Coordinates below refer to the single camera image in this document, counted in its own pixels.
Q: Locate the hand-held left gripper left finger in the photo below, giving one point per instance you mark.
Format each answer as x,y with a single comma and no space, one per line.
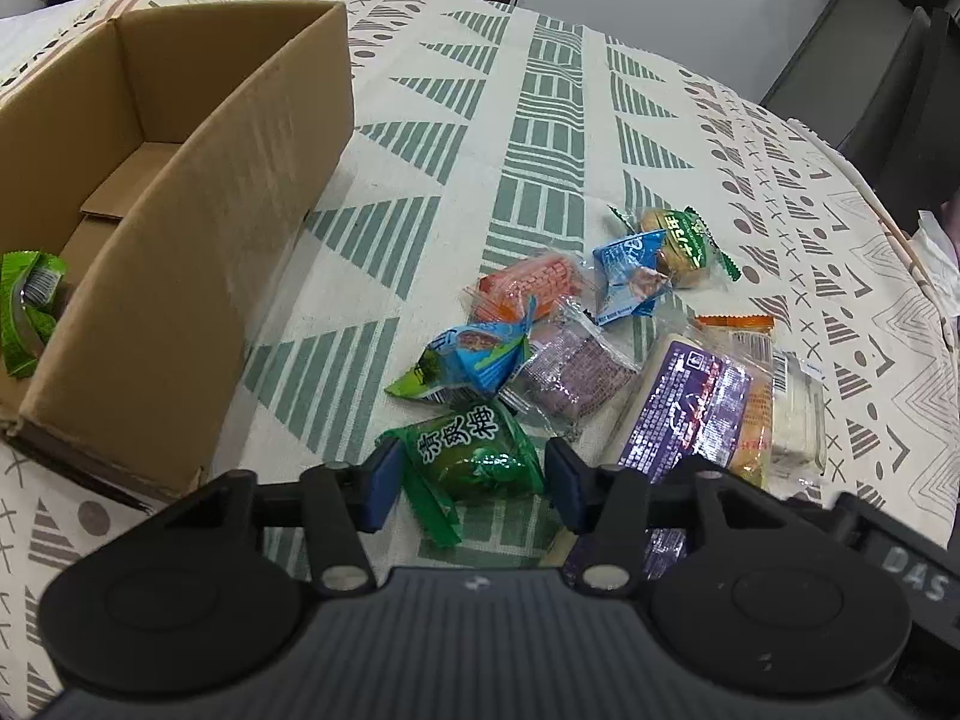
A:
381,484

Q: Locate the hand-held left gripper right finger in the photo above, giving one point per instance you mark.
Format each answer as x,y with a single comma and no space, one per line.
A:
567,487

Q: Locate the clear packet purple cake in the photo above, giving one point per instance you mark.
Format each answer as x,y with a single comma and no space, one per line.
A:
577,375

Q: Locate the purple label cracker packet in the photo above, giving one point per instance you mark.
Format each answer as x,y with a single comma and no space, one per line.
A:
690,412

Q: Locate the blue and green snack packet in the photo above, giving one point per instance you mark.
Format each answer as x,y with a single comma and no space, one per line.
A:
465,352

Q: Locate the clear packet white cake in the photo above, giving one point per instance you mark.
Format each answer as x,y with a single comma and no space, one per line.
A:
795,412

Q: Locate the orange-red snack packet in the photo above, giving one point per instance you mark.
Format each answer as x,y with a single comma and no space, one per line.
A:
532,281

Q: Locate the orange edged snack packet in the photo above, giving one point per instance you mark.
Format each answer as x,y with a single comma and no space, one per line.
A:
739,324

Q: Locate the brown cardboard box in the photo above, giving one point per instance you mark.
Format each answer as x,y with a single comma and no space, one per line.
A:
187,277

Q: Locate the green and yellow pastry packet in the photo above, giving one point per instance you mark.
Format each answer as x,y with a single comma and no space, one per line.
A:
686,247

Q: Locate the white tissue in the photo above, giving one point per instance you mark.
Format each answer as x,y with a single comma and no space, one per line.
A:
936,232

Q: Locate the green wrapped snack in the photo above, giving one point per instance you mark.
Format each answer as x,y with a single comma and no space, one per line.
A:
22,307

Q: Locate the dark chair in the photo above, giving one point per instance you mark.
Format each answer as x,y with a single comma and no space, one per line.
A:
885,52

